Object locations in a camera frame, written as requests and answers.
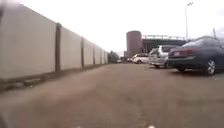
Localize trees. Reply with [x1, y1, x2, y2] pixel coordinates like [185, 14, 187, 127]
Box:
[107, 50, 120, 64]

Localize white car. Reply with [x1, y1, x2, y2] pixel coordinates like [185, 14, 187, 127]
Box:
[131, 53, 150, 65]

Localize brown dirt road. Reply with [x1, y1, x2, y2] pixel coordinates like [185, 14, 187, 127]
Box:
[0, 62, 224, 128]

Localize silver car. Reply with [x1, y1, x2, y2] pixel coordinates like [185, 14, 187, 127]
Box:
[147, 44, 178, 70]

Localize street lamp pole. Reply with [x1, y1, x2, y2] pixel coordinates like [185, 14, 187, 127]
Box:
[184, 1, 194, 41]

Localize dark car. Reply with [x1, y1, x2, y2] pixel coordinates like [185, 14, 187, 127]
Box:
[167, 36, 224, 77]

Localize pale concrete panel wall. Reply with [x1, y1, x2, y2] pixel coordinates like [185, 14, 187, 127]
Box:
[0, 3, 110, 81]

